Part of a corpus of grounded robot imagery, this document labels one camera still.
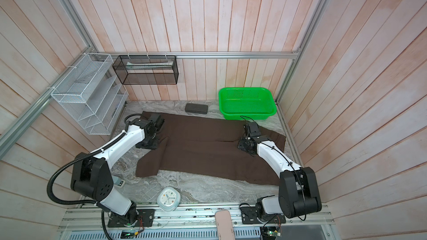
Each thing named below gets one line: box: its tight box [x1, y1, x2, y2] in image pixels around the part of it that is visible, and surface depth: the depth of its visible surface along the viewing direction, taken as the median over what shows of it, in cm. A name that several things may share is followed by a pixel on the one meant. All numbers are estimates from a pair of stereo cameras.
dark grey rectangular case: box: [184, 103, 209, 114], surface depth 117 cm
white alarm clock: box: [156, 186, 182, 213], surface depth 78 cm
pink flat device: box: [214, 209, 236, 240], surface depth 71 cm
